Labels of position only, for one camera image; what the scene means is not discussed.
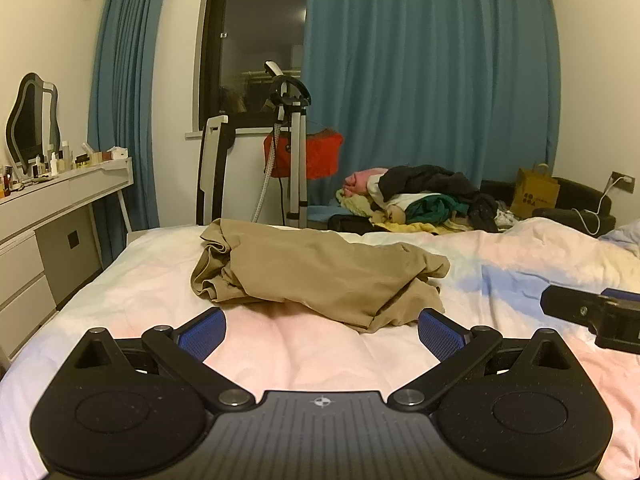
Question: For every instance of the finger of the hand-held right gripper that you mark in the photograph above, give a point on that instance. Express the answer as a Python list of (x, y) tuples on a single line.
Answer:
[(622, 295), (565, 302)]

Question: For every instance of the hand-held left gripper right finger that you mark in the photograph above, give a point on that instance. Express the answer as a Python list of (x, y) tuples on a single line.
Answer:
[(441, 335)]

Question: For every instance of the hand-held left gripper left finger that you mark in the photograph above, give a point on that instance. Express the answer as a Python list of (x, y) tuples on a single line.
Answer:
[(202, 334)]

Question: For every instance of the tan t-shirt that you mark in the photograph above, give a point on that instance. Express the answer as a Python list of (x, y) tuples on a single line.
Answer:
[(325, 270)]

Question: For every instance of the pile of clothes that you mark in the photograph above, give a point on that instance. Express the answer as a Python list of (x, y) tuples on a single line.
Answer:
[(430, 195)]

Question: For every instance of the light blue cloth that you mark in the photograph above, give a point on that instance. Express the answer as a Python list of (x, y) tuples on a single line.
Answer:
[(625, 235)]

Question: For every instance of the black sofa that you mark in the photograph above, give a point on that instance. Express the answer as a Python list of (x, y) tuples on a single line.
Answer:
[(580, 195)]

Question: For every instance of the brown paper bag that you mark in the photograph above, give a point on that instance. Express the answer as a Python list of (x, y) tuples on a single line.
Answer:
[(537, 190)]

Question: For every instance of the white folded treadmill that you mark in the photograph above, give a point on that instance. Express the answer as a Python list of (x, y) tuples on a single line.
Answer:
[(215, 170)]

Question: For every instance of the white vanity desk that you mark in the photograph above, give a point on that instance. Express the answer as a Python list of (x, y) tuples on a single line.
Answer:
[(30, 260)]

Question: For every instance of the garment steamer stand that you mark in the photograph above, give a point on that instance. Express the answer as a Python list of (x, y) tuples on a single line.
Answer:
[(297, 160)]

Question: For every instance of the red garment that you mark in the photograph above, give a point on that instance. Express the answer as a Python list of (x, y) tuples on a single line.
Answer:
[(320, 155)]

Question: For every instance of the row of cosmetic bottles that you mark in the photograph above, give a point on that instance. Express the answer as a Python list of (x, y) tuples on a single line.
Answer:
[(55, 162)]

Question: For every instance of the narrow blue curtain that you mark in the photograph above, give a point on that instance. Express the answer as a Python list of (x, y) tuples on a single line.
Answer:
[(130, 110)]

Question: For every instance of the wide blue curtain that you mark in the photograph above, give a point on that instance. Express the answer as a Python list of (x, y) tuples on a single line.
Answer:
[(425, 85)]

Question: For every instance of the wavy black-framed mirror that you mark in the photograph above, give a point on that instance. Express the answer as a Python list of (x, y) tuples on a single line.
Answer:
[(27, 125)]

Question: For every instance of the dark window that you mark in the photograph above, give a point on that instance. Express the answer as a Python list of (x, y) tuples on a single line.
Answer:
[(255, 35)]

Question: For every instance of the wall socket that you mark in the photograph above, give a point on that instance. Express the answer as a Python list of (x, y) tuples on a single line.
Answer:
[(627, 180)]

